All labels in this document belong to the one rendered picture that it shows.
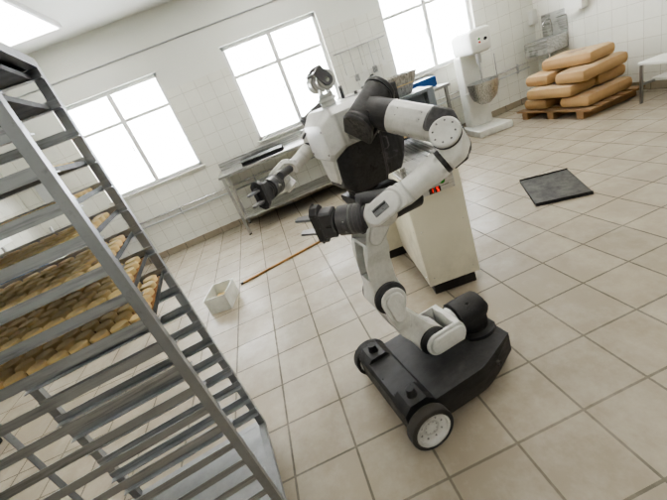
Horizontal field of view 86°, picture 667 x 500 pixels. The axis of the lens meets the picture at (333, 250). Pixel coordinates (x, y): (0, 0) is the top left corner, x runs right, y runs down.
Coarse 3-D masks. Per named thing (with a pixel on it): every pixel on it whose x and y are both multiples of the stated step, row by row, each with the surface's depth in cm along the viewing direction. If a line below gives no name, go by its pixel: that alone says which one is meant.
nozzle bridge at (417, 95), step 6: (414, 90) 262; (420, 90) 249; (426, 90) 250; (432, 90) 250; (402, 96) 255; (408, 96) 250; (414, 96) 259; (420, 96) 259; (426, 96) 255; (432, 96) 252; (420, 102) 261; (426, 102) 260; (432, 102) 253
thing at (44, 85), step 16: (48, 80) 112; (48, 96) 111; (64, 112) 114; (80, 144) 118; (96, 160) 121; (96, 176) 122; (112, 192) 125; (128, 208) 129; (128, 224) 129; (144, 240) 133; (160, 256) 139; (192, 320) 148; (240, 384) 165
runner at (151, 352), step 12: (156, 348) 103; (132, 360) 102; (144, 360) 103; (108, 372) 100; (120, 372) 101; (84, 384) 99; (96, 384) 100; (60, 396) 97; (72, 396) 98; (36, 408) 96; (48, 408) 97; (12, 420) 95; (24, 420) 96; (0, 432) 94
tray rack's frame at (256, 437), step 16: (0, 48) 88; (16, 64) 101; (32, 64) 105; (240, 432) 174; (256, 432) 171; (16, 448) 115; (256, 448) 162; (272, 448) 161; (192, 464) 167; (208, 464) 164; (224, 464) 161; (272, 464) 152; (160, 480) 166; (192, 480) 159; (224, 480) 154; (240, 480) 151; (256, 480) 148; (272, 480) 146; (160, 496) 158; (176, 496) 155; (208, 496) 150; (240, 496) 145
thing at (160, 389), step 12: (204, 360) 154; (216, 360) 155; (168, 384) 151; (144, 396) 149; (156, 396) 148; (120, 408) 147; (132, 408) 147; (96, 420) 145; (108, 420) 145; (72, 432) 142; (84, 432) 144
